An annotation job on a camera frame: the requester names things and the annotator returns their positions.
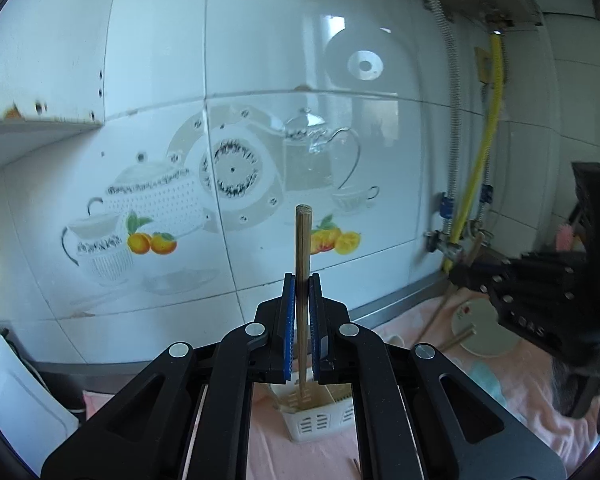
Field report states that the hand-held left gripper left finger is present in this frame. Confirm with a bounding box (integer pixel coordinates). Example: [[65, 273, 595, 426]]
[[40, 272, 297, 480]]

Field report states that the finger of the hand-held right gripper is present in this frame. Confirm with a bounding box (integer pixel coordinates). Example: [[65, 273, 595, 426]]
[[447, 270, 576, 311], [460, 252, 588, 282]]

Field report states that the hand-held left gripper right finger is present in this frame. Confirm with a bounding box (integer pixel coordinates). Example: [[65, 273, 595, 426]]
[[307, 274, 568, 480]]

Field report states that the light brown bamboo chopstick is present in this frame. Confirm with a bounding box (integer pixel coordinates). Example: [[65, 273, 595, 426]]
[[295, 204, 313, 396], [420, 232, 487, 342]]

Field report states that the white plastic utensil holder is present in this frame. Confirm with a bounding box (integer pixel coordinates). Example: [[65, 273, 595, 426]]
[[252, 382, 358, 443]]

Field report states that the person's right forearm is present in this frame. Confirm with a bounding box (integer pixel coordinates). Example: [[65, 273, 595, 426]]
[[550, 347, 600, 416]]

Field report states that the pink bottle brush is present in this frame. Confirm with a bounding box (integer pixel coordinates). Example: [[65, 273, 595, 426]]
[[555, 224, 586, 251]]

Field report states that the white floral ceramic plate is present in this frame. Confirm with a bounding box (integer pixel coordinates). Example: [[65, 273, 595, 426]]
[[451, 296, 523, 358]]

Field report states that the metal water valve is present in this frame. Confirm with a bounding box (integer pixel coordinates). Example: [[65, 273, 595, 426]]
[[426, 227, 463, 256]]

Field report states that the pink printed towel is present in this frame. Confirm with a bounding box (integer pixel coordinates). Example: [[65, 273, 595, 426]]
[[82, 295, 600, 480]]

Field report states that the white plastic cutting board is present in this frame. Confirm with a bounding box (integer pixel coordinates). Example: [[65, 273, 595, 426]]
[[0, 332, 81, 476]]

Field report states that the yellow gas hose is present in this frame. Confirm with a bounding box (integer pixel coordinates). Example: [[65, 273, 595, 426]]
[[442, 30, 506, 273]]

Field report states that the long steel flexible hose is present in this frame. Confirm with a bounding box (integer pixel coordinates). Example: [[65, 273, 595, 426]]
[[420, 0, 463, 221]]

